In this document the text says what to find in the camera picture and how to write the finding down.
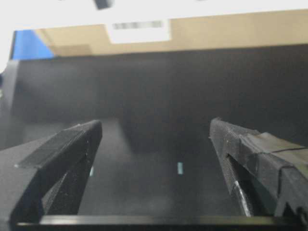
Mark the blue table cover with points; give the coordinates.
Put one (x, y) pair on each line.
(26, 45)

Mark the right gripper black taped right finger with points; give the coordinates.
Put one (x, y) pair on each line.
(262, 170)

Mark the brown cardboard box with label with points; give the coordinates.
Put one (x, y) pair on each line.
(196, 33)

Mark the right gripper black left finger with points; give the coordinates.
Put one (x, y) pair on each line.
(48, 176)

